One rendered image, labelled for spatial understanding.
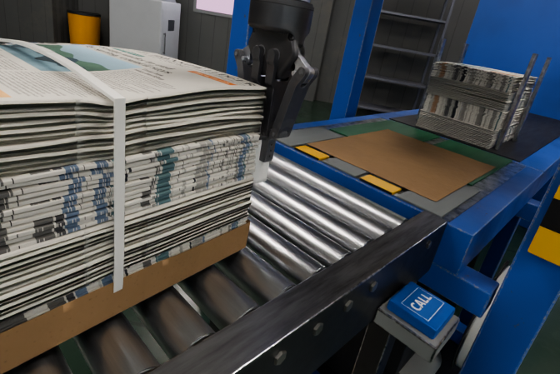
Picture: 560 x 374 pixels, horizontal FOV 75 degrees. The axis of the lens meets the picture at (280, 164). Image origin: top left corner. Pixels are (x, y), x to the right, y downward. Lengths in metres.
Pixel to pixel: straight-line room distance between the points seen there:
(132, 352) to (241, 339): 0.10
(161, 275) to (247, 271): 0.13
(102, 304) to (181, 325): 0.08
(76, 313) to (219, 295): 0.15
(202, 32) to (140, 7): 1.07
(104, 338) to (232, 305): 0.13
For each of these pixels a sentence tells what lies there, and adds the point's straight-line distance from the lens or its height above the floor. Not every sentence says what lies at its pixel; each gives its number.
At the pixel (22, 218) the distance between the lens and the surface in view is 0.34.
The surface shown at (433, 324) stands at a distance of 0.64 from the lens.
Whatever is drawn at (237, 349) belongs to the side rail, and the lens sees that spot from 0.41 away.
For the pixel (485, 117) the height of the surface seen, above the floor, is 0.90.
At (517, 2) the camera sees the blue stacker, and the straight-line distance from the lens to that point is 3.16.
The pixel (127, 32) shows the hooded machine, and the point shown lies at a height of 0.59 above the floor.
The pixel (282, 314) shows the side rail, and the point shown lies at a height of 0.80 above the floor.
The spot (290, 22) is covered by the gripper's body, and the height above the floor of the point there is 1.11.
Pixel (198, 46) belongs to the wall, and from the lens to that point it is 6.28.
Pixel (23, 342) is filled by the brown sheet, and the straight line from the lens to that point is 0.40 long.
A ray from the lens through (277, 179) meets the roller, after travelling 0.79.
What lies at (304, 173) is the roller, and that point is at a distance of 0.83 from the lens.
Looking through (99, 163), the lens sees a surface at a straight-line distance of 0.34.
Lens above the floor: 1.11
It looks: 21 degrees down
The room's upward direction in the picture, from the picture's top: 10 degrees clockwise
